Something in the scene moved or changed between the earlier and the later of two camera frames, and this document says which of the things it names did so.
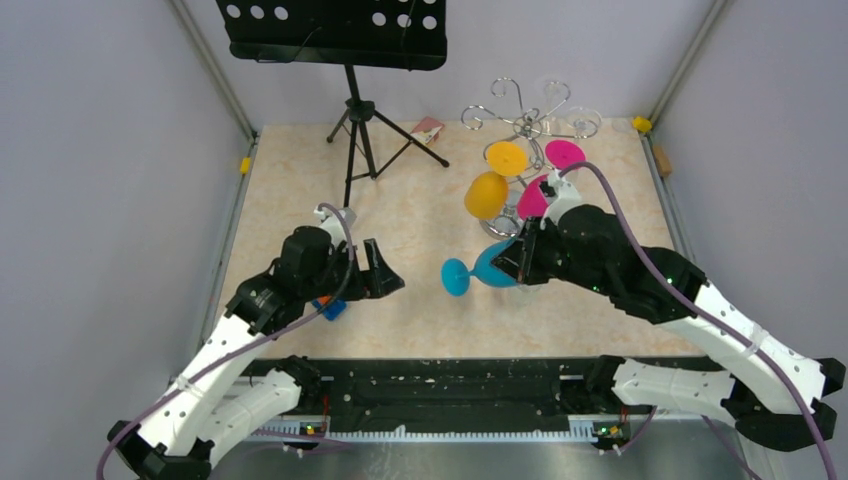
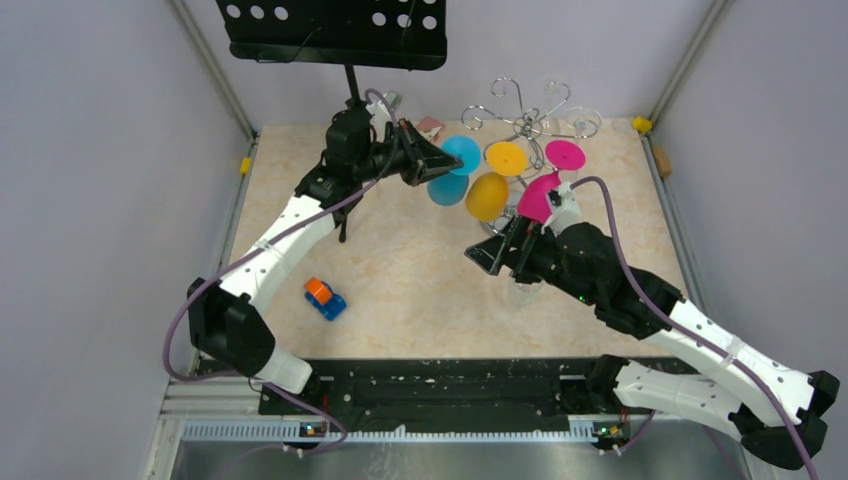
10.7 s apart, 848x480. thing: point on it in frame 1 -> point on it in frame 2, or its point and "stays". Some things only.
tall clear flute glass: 551,123 stays
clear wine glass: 582,118 stays
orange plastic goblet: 486,194 stays
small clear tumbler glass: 526,296 stays
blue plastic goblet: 456,276 -> 450,188
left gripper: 379,280 -> 422,158
